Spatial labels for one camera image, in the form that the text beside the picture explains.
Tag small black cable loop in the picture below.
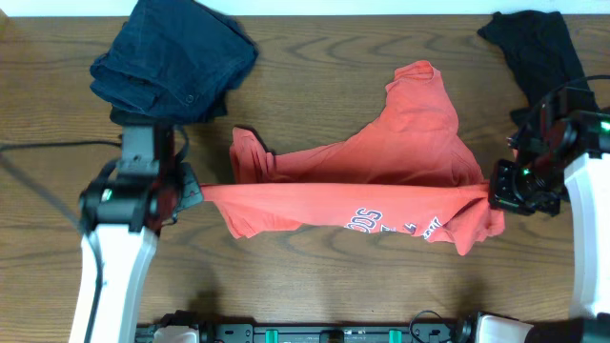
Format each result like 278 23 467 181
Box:
408 310 455 343

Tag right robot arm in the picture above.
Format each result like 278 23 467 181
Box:
452 83 609 342

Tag dark blue folded jeans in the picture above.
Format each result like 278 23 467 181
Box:
90 0 258 125

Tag black garment with white logo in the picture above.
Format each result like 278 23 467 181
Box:
478 10 589 127

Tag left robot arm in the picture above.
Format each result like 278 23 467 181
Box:
70 125 203 342

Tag red printed t-shirt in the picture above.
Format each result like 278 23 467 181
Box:
201 61 505 254

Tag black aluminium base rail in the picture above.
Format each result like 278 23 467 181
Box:
135 323 478 343

